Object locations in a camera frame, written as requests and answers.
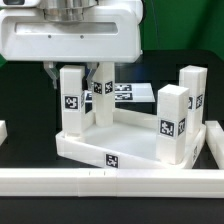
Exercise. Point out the white desk top tray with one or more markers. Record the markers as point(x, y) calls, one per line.
point(130, 143)

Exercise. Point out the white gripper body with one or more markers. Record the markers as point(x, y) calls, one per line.
point(71, 30)

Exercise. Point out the white fence block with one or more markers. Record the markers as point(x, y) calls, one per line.
point(215, 141)
point(3, 131)

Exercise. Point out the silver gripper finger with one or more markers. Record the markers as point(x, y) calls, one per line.
point(52, 71)
point(92, 67)

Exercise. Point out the white right fence block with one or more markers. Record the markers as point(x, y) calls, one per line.
point(215, 141)

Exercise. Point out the white left fence block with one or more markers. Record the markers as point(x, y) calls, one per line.
point(3, 131)

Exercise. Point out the white front fence rail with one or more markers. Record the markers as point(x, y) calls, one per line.
point(111, 182)

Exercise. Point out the white marker base plate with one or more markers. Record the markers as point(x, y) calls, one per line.
point(121, 92)

